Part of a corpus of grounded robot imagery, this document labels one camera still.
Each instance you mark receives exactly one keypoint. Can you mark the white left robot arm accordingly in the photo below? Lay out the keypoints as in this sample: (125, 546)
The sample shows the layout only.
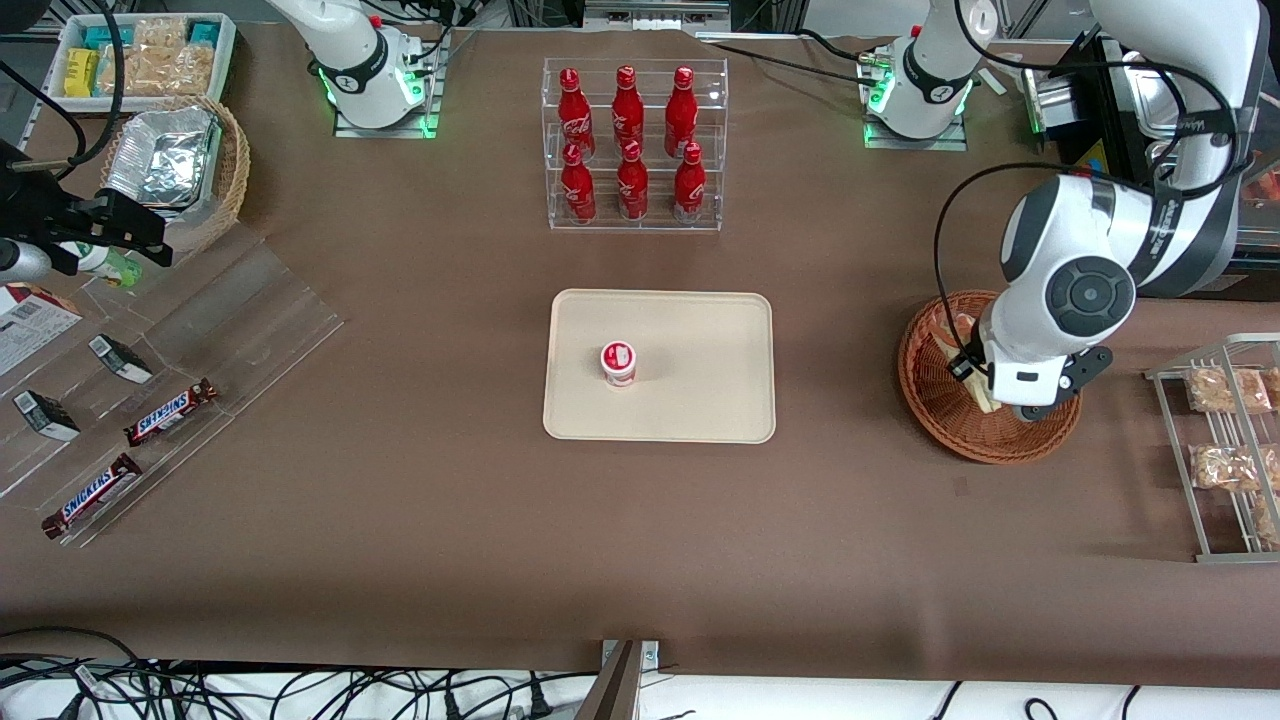
(1180, 200)

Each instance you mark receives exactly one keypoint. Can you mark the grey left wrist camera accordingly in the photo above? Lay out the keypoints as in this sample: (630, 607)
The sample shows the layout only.
(1075, 378)

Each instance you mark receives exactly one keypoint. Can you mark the silver foil container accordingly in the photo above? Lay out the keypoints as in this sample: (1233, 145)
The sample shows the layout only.
(160, 160)

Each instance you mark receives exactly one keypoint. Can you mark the red cola bottle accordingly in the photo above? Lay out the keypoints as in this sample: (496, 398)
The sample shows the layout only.
(681, 110)
(689, 190)
(574, 110)
(627, 105)
(578, 190)
(632, 190)

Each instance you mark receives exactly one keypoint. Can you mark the brown table cover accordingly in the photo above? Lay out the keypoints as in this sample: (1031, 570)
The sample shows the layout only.
(400, 560)

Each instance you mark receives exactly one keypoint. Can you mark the small red white cup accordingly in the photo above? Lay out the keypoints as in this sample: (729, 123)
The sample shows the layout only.
(619, 364)

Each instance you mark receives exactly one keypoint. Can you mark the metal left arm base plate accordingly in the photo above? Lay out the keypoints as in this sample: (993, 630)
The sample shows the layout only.
(910, 143)

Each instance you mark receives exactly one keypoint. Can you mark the beige rectangular tray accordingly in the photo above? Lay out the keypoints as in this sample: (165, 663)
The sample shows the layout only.
(700, 370)

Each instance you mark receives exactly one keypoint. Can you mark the clear bagged pastry pack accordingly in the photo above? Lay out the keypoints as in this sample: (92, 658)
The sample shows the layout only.
(1268, 520)
(1225, 467)
(1228, 390)

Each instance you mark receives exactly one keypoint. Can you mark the yellow snack pack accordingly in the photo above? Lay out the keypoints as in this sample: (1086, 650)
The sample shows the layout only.
(81, 72)

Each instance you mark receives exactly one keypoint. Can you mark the teal snack pack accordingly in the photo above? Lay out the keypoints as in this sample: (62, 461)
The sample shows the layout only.
(204, 33)
(105, 37)

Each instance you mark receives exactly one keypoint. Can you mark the clear bagged cracker pack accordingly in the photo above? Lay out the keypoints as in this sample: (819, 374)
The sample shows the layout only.
(160, 68)

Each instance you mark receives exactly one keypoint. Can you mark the small black white box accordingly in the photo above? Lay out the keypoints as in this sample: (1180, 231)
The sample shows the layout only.
(120, 358)
(45, 415)

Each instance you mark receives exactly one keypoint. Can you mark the red white printed box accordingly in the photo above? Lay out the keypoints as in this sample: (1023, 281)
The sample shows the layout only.
(30, 325)

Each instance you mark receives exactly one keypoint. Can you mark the green white small bottle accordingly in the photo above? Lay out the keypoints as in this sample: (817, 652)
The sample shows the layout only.
(112, 266)

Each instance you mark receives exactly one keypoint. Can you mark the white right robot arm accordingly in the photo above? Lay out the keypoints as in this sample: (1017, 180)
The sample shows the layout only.
(345, 55)

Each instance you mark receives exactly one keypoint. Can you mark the triangle sandwich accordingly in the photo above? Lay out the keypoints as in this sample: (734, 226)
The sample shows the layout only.
(955, 335)

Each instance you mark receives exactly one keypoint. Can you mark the metal table bracket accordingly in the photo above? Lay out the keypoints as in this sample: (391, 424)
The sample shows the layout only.
(625, 680)

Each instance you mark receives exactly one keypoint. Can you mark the yellow emergency stop box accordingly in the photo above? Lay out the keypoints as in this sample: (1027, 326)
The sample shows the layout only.
(1098, 158)

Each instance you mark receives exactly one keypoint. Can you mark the tan wicker basket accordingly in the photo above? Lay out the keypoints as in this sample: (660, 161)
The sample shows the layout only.
(232, 170)

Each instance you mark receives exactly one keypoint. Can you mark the round brown wicker basket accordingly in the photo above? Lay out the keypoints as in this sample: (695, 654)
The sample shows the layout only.
(940, 415)

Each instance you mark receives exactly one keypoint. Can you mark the brown snickers bar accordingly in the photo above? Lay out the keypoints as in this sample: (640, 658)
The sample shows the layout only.
(170, 412)
(92, 496)

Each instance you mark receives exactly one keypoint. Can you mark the clear acrylic stepped display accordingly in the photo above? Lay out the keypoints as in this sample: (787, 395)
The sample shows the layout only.
(250, 320)

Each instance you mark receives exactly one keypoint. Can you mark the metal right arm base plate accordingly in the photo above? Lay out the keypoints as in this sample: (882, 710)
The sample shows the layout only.
(425, 110)

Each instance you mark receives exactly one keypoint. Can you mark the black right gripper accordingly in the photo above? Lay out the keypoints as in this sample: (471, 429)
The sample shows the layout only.
(48, 222)

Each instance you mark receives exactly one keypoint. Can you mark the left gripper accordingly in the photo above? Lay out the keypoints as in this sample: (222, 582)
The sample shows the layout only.
(968, 362)

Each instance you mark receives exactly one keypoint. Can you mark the white plastic bin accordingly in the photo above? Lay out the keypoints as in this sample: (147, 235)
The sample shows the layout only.
(226, 55)

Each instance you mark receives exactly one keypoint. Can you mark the clear acrylic bottle rack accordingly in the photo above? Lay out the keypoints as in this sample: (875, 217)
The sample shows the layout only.
(715, 140)

